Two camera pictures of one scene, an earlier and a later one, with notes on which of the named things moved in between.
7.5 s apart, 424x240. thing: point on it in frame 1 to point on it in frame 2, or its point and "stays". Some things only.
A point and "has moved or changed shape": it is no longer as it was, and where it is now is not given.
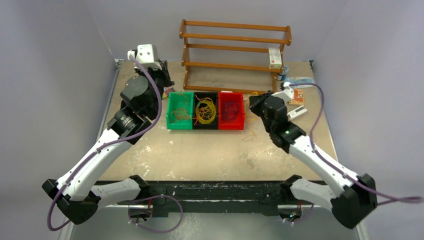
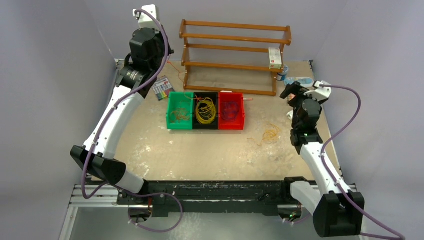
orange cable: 251,133 has moved or changed shape
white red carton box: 275,58 stays
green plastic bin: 179,110 stays
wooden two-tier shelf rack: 232,57 stays
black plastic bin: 214,125 stays
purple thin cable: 230,111 stays
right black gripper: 256,101 to 295,88
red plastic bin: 231,111 stays
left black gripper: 163,73 to 160,35
